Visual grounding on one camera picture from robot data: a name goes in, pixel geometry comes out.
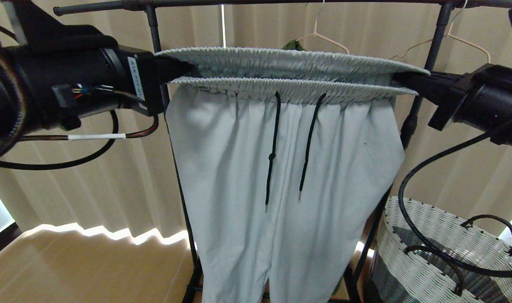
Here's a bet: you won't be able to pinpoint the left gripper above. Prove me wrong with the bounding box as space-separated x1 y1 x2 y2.
0 42 168 146

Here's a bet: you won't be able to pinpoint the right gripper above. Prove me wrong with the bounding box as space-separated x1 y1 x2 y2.
429 63 512 150

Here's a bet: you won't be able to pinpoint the pink clothes hanger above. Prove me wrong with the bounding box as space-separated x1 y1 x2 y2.
296 0 350 55
389 0 491 64

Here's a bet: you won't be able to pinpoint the pale grey shorts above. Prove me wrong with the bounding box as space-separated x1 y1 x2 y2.
155 46 430 303

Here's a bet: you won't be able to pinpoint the green long-sleeved shirt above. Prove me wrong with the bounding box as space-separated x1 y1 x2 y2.
281 39 307 52

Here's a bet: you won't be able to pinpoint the black clothes rack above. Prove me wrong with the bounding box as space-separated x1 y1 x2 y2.
53 0 512 303

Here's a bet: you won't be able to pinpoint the white laundry basket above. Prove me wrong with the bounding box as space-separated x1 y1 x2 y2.
368 196 512 303

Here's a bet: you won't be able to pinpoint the beige curtain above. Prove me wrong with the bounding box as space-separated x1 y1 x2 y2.
0 0 512 247

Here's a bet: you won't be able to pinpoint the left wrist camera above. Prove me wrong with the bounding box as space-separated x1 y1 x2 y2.
3 0 117 49

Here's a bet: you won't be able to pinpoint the black cable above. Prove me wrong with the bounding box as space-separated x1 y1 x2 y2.
398 107 512 278
0 110 119 171

